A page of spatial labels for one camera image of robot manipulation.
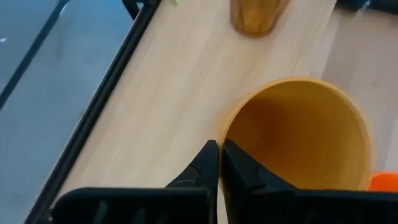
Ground mustard yellow plastic cup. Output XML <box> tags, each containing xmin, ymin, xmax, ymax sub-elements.
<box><xmin>218</xmin><ymin>77</ymin><xmax>373</xmax><ymax>192</ymax></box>

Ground amber faceted glass tumbler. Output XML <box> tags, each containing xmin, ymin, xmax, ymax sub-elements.
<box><xmin>229</xmin><ymin>0</ymin><xmax>290</xmax><ymax>39</ymax></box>

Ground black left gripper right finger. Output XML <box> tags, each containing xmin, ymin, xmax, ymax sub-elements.
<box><xmin>220</xmin><ymin>138</ymin><xmax>299</xmax><ymax>224</ymax></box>

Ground orange plastic mug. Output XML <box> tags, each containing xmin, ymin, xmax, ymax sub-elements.
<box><xmin>368</xmin><ymin>171</ymin><xmax>398</xmax><ymax>192</ymax></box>

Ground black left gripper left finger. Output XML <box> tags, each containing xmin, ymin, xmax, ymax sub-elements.
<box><xmin>165</xmin><ymin>139</ymin><xmax>220</xmax><ymax>224</ymax></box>

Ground wooden shelf black metal legs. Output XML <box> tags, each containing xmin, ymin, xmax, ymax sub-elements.
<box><xmin>52</xmin><ymin>0</ymin><xmax>340</xmax><ymax>224</ymax></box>

